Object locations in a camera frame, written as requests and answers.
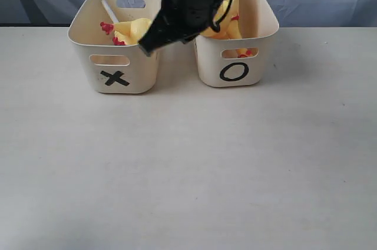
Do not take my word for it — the severed chicken head with tube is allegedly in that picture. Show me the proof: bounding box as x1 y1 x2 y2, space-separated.
101 0 119 24

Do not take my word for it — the cream bin marked X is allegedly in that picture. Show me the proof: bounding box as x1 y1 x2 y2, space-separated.
68 0 161 94

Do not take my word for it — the headless yellow chicken body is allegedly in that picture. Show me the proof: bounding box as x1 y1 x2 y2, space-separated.
100 18 152 46

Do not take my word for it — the large whole yellow rubber chicken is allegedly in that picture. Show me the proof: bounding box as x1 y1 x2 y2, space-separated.
201 1 231 39

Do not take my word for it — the small whole yellow rubber chicken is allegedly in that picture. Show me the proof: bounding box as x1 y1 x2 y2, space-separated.
224 0 253 58

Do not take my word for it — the cream bin marked O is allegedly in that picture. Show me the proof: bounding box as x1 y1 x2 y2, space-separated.
194 0 279 88

